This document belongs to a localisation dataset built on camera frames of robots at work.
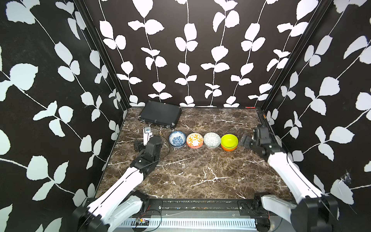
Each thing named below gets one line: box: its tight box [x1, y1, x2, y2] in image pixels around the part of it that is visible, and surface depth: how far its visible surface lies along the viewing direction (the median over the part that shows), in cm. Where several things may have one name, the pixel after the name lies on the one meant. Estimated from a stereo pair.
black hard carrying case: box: [138, 100, 183, 129], surface depth 111 cm
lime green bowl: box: [220, 133, 239, 149], surface depth 96 cm
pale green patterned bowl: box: [203, 131, 221, 148], surface depth 98 cm
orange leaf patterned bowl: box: [185, 132, 204, 149], surface depth 99 cm
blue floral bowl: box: [168, 130, 186, 148], surface depth 99 cm
